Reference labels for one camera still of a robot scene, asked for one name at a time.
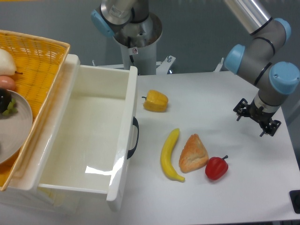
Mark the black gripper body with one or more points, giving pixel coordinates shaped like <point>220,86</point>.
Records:
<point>258,115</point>

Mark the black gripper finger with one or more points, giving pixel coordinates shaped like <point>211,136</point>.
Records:
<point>242,109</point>
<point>269,127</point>

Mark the red bell pepper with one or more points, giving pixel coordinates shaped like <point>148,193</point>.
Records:
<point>216,167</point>

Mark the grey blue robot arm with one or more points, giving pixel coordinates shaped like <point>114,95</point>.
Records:
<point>275,82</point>

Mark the yellow bell pepper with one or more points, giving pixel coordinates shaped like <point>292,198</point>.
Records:
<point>155,101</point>

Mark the triangular bread pastry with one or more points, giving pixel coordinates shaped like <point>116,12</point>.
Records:
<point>194,155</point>

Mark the black device at edge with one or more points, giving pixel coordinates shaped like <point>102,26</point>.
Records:
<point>295,199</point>

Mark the yellow banana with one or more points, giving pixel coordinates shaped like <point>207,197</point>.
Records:
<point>166,156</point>

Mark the white plastic drawer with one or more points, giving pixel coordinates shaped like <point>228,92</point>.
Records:
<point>89,154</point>

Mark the yellow woven basket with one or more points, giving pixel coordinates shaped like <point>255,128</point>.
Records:
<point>39,61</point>

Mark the white drawer cabinet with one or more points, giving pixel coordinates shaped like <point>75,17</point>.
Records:
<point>23,188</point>

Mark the grey plate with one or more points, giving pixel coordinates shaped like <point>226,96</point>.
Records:
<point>15,128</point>

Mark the orange peach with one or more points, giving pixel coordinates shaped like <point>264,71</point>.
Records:
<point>7,82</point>

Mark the white pear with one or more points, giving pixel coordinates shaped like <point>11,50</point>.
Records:
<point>7,64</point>

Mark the black drawer handle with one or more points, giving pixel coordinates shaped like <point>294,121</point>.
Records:
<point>135,138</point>

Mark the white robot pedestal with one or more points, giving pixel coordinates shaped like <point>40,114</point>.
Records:
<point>138,44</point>

